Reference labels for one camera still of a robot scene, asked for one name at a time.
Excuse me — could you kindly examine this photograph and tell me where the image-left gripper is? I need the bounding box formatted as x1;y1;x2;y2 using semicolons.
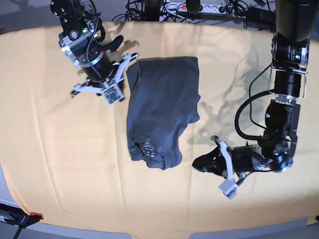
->
81;35;124;84

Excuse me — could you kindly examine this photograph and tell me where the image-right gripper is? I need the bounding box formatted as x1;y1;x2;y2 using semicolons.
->
192;145;268;176

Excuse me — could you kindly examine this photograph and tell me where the grey blue T-shirt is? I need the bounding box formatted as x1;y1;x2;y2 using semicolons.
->
126;56;200;170

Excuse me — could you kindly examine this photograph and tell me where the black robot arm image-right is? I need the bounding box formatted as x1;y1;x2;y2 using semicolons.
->
192;0;319;177

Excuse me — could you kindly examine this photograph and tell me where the white power strip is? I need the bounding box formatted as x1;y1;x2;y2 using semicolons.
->
165;2;234;15

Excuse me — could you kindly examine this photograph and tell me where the black power adapter brick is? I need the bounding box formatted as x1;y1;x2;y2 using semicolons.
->
247;7;276;25

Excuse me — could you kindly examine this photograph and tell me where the tangle of black cables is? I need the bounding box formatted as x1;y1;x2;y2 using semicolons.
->
109;0;277;33

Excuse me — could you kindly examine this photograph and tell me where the black centre stand post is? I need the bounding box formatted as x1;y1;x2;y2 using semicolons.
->
143;0;163;21

